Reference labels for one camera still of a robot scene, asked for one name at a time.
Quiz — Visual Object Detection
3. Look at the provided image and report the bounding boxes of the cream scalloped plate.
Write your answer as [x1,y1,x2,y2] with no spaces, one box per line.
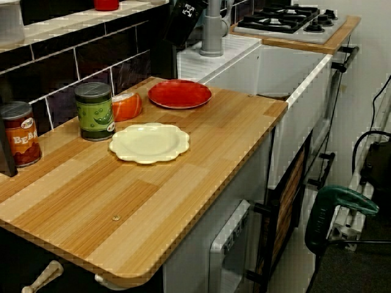
[109,122,191,165]

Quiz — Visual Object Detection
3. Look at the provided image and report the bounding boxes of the green peas toy can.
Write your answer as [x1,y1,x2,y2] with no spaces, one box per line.
[74,82,116,142]

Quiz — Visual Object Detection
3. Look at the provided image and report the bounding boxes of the white toy sink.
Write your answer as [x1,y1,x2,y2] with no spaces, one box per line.
[177,32,334,190]

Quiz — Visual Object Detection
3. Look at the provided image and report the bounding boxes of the grey toy faucet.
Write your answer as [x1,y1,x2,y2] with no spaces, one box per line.
[200,0,236,57]

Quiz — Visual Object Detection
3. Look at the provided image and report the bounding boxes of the thin black cable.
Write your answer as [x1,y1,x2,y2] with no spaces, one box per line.
[368,74,391,132]

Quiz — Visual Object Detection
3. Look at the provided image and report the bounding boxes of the thick black cable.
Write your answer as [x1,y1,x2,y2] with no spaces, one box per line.
[351,130,391,184]

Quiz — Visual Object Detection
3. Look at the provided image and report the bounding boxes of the aluminium extrusion frame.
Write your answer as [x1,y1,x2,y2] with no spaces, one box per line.
[326,206,367,251]

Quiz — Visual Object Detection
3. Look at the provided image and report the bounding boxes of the red round plate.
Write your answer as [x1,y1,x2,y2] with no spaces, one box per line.
[147,79,213,110]

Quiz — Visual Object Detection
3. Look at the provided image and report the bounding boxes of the grey dishwasher door panel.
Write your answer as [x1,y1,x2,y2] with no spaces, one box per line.
[209,200,252,293]

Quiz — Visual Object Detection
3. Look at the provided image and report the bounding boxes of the black cabinet handle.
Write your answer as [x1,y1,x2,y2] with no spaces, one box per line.
[246,200,280,285]
[307,151,336,189]

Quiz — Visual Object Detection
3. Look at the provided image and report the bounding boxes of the toy salmon sushi piece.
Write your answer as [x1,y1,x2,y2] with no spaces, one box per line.
[111,92,143,122]

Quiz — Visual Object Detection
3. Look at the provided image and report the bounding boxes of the wooden slat cabinet door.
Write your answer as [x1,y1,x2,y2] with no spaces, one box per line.
[268,149,307,269]

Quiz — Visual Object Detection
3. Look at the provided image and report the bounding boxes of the grey oven handle bar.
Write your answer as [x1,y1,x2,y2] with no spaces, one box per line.
[331,45,360,74]

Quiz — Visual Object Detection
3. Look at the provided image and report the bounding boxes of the toy stove top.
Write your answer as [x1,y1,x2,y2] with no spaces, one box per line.
[233,3,349,44]

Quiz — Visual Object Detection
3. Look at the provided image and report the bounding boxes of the orange beans toy can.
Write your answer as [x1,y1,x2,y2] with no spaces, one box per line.
[0,101,43,168]

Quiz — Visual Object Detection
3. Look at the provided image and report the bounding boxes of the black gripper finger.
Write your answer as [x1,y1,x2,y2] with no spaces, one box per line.
[163,0,209,49]

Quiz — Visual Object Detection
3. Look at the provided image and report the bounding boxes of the cream wooden peg handle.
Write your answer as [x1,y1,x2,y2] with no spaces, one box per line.
[21,261,64,293]
[94,273,130,291]

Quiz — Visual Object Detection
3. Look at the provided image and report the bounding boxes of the black frame post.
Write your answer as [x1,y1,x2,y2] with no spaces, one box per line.
[0,117,19,178]

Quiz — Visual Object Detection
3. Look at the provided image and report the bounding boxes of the red cup on shelf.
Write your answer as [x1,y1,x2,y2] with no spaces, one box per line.
[93,0,120,12]

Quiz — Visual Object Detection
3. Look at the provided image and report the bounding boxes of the green clamp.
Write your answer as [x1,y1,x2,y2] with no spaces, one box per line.
[305,185,380,253]

